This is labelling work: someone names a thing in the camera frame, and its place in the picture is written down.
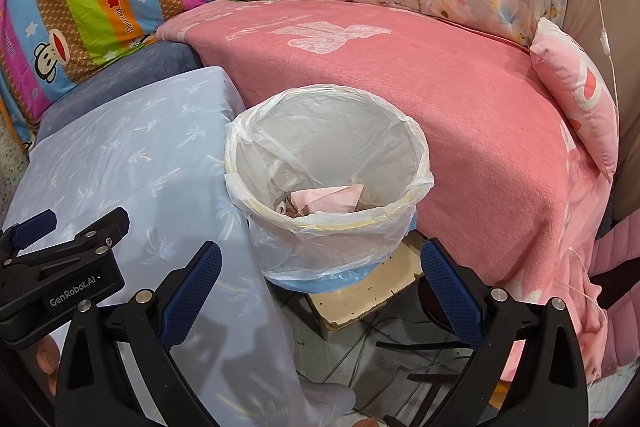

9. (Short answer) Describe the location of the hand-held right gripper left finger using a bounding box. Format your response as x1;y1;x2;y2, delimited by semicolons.
54;241;222;427

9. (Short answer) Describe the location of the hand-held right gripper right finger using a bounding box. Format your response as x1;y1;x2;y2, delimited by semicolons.
420;238;590;427

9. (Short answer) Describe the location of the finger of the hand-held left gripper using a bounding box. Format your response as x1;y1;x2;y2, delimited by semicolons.
0;209;57;258
0;207;131;270

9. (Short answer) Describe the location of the pink cloth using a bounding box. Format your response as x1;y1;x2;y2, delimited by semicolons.
291;184;368;214

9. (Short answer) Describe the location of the white lined bin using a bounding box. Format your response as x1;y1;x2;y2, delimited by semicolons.
224;83;435;295

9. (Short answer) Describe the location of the person's left hand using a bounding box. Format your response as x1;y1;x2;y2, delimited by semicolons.
35;336;65;390

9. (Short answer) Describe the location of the black stool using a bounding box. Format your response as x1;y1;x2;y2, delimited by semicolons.
375;277;481;427

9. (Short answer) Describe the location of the beige wooden stool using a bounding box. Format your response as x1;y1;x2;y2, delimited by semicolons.
300;237;426;343

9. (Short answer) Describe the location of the light blue tablecloth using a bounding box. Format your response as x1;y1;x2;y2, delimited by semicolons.
0;66;356;427

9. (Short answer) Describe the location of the blue grey cushion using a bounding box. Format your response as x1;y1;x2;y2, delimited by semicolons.
35;42;206;142

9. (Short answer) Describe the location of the pink quilted jacket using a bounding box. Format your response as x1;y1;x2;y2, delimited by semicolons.
587;217;640;388

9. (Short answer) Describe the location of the pink blanket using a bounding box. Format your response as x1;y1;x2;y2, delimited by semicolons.
156;0;613;383

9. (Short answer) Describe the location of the pink pillow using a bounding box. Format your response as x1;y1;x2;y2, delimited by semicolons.
529;17;621;180

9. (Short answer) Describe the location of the white cable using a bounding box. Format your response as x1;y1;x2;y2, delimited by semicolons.
570;0;618;128

